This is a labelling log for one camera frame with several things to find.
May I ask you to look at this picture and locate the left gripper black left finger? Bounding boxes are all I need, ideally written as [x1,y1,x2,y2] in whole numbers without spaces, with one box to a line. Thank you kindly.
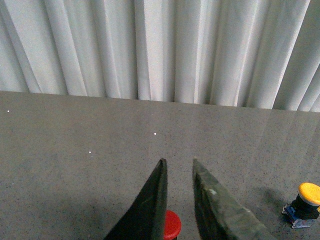
[104,158,168,240]

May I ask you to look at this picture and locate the red push button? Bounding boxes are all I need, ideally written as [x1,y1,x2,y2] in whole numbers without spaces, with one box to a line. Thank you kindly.
[163,210,182,240]

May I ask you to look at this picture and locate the white pleated curtain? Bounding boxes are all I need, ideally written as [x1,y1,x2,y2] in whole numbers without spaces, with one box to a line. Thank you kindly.
[0,0,320,112]

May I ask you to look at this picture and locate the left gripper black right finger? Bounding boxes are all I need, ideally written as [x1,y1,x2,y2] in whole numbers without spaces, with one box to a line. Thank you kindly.
[192,159,275,240]

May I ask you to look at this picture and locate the yellow push button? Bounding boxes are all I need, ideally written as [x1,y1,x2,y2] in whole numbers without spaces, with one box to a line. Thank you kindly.
[282,182,320,229]

